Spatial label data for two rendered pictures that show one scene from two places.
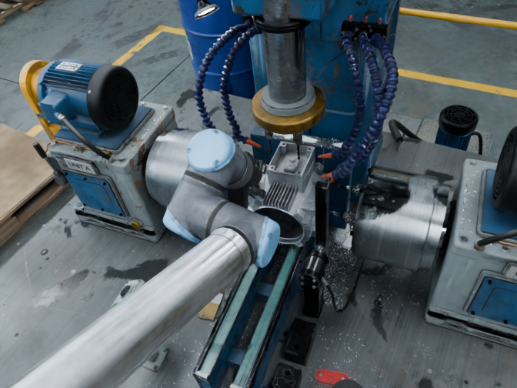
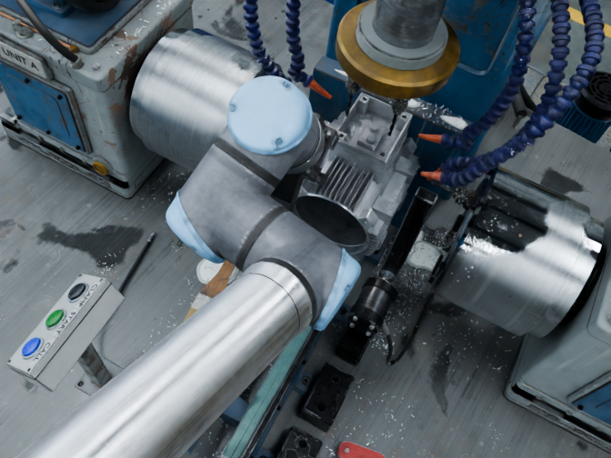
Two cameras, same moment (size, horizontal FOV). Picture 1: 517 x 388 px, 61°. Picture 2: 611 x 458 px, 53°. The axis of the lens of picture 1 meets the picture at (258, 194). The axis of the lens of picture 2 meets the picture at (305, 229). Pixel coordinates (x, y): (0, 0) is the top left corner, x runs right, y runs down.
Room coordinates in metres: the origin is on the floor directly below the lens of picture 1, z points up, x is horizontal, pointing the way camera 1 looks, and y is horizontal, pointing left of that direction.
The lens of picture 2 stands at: (0.20, 0.09, 1.93)
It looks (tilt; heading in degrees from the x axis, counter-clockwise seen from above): 59 degrees down; 350
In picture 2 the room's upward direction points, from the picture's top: 11 degrees clockwise
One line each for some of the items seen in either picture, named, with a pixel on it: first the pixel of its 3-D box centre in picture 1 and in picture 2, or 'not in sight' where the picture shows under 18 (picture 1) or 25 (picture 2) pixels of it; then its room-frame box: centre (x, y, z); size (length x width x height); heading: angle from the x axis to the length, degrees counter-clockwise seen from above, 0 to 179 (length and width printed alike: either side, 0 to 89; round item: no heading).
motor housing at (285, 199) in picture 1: (288, 199); (351, 185); (0.84, -0.08, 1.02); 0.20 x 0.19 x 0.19; 152
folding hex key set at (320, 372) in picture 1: (331, 378); (361, 456); (0.40, -0.12, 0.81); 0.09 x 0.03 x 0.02; 72
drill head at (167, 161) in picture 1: (181, 168); (189, 96); (1.01, 0.23, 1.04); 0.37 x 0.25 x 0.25; 62
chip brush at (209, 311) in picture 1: (217, 289); (213, 293); (0.71, 0.17, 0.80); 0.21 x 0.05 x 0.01; 157
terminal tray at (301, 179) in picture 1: (291, 167); (369, 139); (0.87, -0.10, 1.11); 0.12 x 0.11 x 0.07; 152
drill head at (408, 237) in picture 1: (408, 220); (525, 259); (0.69, -0.38, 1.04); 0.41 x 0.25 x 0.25; 62
